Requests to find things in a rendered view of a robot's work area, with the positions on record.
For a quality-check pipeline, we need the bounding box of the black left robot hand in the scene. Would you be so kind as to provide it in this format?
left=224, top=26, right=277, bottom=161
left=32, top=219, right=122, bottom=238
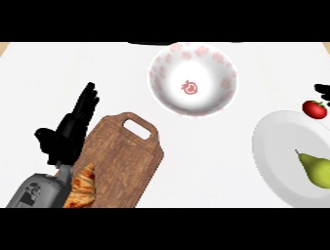
left=32, top=81, right=100, bottom=167

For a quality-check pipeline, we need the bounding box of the white plate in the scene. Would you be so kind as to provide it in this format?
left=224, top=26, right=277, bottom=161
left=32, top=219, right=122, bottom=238
left=250, top=109, right=330, bottom=209

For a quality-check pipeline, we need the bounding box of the green pear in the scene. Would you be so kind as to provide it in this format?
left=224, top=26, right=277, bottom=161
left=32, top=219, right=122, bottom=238
left=295, top=148, right=330, bottom=190

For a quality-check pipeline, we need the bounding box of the white bowl with red print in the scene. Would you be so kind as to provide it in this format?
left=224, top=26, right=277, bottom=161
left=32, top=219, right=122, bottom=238
left=147, top=42, right=240, bottom=118

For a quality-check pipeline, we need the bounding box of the red tomato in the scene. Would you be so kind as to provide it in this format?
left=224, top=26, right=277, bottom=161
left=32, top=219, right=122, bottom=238
left=300, top=100, right=330, bottom=120

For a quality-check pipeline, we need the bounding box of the brown wooden cutting board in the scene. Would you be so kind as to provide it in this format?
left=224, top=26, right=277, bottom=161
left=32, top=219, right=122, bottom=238
left=63, top=111, right=165, bottom=209

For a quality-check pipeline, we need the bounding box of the golden croissant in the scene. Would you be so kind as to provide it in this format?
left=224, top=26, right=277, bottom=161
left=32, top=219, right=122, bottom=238
left=62, top=162, right=98, bottom=209

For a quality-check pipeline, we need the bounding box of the black object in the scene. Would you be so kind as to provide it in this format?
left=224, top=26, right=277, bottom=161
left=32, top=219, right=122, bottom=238
left=126, top=41, right=174, bottom=47

